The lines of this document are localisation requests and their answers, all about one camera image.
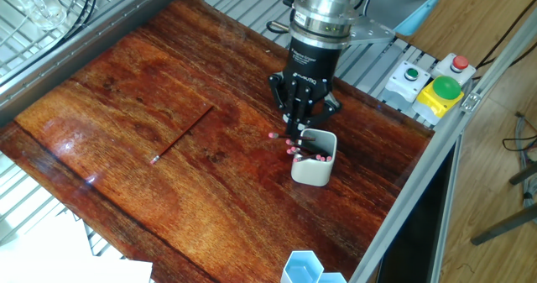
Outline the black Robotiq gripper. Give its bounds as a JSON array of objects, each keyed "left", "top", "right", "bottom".
[{"left": 267, "top": 37, "right": 344, "bottom": 138}]

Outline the white square ceramic pen holder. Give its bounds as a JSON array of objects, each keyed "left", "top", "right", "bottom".
[{"left": 290, "top": 128, "right": 338, "bottom": 187}]

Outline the light blue hexagonal pen holder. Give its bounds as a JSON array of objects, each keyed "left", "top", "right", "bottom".
[{"left": 279, "top": 250, "right": 348, "bottom": 283}]

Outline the silver wrist sensor flange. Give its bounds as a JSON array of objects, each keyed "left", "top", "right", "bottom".
[{"left": 288, "top": 0, "right": 362, "bottom": 51}]

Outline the grey box small green button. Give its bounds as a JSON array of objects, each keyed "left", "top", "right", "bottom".
[{"left": 382, "top": 60, "right": 432, "bottom": 110}]

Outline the yellow box big green button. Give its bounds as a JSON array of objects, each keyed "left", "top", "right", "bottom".
[{"left": 412, "top": 76, "right": 466, "bottom": 126}]

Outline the grey box red button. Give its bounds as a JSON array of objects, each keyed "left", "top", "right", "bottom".
[{"left": 430, "top": 52, "right": 477, "bottom": 87}]

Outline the red-brown wooden board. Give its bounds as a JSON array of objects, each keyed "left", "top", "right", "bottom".
[{"left": 0, "top": 0, "right": 435, "bottom": 283}]

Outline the dark furniture leg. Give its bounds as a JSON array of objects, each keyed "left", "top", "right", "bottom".
[
  {"left": 508, "top": 161, "right": 537, "bottom": 186},
  {"left": 469, "top": 202, "right": 537, "bottom": 246}
]

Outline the clear plastic jar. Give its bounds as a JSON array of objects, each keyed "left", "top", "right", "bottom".
[{"left": 0, "top": 0, "right": 70, "bottom": 31}]

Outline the white paper sheet stack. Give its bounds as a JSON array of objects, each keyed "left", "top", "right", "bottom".
[{"left": 0, "top": 207, "right": 154, "bottom": 283}]

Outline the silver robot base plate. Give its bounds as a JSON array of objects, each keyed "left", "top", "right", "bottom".
[{"left": 347, "top": 16, "right": 398, "bottom": 45}]

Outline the grey floor cable bundle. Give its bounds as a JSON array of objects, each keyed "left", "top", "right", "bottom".
[{"left": 501, "top": 113, "right": 537, "bottom": 200}]

